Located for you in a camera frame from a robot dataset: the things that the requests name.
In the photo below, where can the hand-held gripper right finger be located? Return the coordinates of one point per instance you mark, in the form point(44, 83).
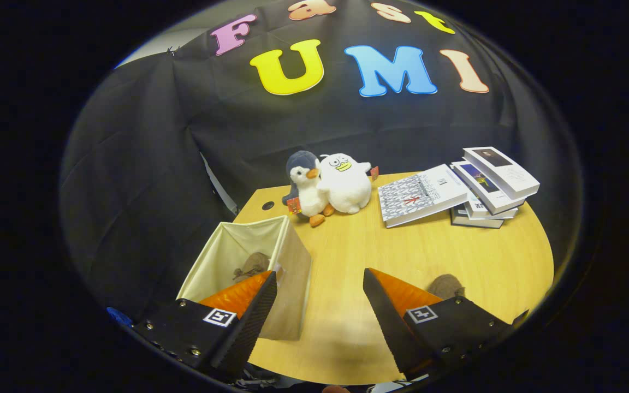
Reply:
point(393, 333)

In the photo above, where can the grey patterned cover book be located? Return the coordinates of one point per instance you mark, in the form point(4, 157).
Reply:
point(413, 196)

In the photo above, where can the white book blue cover picture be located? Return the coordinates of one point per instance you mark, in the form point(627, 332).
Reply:
point(484, 185)

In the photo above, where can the thin white book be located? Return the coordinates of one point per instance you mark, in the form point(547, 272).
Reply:
point(481, 210)

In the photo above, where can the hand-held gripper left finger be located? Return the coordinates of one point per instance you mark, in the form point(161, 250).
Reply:
point(251, 325)

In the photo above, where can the penguin plush toy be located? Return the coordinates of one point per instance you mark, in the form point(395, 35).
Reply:
point(309, 191)

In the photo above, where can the brown fuzzy shoe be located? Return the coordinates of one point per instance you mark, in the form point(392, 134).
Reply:
point(445, 285)
point(254, 263)

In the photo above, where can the white duck plush toy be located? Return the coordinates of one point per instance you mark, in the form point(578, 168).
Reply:
point(347, 188)

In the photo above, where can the beige fabric storage box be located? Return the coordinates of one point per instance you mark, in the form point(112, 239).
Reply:
point(292, 284)

